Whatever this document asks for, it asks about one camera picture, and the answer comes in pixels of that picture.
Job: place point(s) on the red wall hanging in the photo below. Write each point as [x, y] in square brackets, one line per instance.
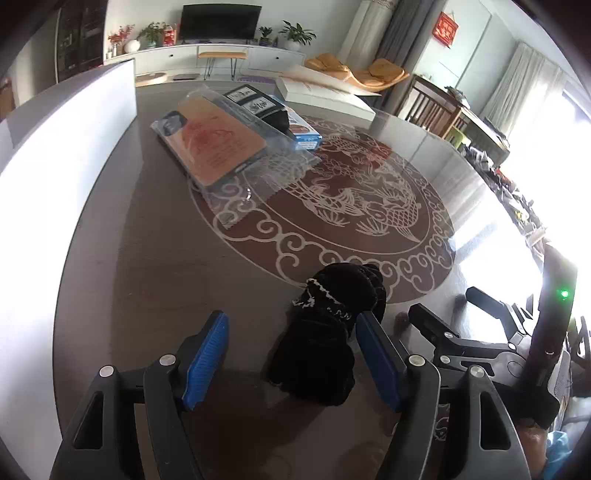
[445, 29]

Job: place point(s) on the black instruction box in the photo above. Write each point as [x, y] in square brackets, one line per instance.
[263, 106]

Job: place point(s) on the white cardboard box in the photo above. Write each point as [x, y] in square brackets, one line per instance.
[53, 150]

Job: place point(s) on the dark glass display cabinet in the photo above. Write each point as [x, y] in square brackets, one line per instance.
[79, 38]

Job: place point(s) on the white tv cabinet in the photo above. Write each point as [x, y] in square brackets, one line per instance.
[182, 60]

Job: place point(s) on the potted green plant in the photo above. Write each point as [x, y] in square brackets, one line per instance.
[295, 36]

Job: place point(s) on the clear bag with orange card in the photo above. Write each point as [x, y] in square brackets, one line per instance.
[235, 160]

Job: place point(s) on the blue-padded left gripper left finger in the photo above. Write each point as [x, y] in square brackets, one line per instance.
[101, 439]

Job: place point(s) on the purple mat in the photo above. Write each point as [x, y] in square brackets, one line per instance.
[257, 79]

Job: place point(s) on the black television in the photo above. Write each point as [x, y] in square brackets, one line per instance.
[210, 22]

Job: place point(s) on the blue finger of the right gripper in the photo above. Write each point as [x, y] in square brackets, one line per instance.
[497, 309]

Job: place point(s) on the orange lounge chair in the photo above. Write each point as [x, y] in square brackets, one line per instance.
[380, 75]

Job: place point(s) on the red flowers in vase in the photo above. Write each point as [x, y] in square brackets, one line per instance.
[118, 38]

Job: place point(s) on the wooden bench with hairpin legs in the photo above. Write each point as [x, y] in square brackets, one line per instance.
[210, 56]

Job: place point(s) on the flat white box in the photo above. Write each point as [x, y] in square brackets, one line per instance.
[324, 97]

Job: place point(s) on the black sock bundle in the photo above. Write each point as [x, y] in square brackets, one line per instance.
[312, 360]

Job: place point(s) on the wooden dining chair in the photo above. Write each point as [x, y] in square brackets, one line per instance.
[429, 107]

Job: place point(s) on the blue white carton box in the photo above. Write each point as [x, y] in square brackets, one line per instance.
[306, 137]

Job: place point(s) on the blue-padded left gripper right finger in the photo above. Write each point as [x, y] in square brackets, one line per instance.
[414, 387]

